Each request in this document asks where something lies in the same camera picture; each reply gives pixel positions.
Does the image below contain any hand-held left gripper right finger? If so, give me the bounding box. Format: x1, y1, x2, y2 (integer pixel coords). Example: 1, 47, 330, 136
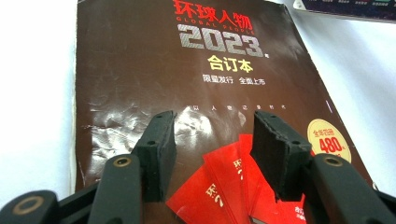
250, 110, 312, 202

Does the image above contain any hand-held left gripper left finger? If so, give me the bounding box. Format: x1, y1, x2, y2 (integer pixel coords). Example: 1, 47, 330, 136
132, 110, 177, 203

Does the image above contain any brown magazine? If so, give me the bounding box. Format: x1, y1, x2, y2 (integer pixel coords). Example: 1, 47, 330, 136
73, 0, 375, 224

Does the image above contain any white board sheet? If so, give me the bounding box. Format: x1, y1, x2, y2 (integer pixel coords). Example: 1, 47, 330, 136
0, 0, 396, 206

